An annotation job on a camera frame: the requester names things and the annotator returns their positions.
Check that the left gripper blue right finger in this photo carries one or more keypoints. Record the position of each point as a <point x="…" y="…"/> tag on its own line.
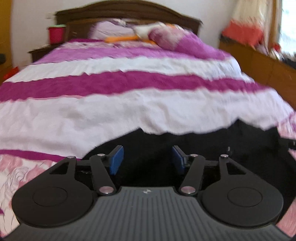
<point x="183" y="161"/>

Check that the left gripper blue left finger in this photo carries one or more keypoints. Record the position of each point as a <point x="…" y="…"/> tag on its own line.
<point x="110" y="162"/>

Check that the black knit cardigan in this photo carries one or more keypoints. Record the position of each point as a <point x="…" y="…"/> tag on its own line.
<point x="242" y="175"/>

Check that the brown wooden cabinet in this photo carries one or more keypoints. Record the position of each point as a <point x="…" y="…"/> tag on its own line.
<point x="263" y="69"/>

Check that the purple floral bed quilt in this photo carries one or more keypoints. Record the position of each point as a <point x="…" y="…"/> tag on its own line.
<point x="88" y="92"/>

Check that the clutter pile on cabinet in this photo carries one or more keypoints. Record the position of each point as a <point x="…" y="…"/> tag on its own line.
<point x="285" y="57"/>

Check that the orange white curtain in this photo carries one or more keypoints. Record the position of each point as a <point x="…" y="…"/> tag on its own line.
<point x="254" y="23"/>

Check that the white orange plush toy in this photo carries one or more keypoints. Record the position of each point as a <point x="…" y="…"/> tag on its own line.
<point x="141" y="33"/>

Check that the lilac pillow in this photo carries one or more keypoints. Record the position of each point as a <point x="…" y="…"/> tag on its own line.
<point x="104" y="29"/>

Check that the dark wooden nightstand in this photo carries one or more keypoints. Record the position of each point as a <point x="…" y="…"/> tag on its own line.
<point x="40" y="52"/>

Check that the red object on floor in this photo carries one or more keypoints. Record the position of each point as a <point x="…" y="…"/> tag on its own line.
<point x="11" y="73"/>

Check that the red plastic bucket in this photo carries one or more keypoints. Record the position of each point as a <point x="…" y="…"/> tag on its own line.
<point x="56" y="34"/>

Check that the dark wooden headboard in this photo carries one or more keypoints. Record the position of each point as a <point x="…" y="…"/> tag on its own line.
<point x="79" y="21"/>

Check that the brown wooden wardrobe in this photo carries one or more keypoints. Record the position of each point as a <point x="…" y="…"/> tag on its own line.
<point x="6" y="58"/>

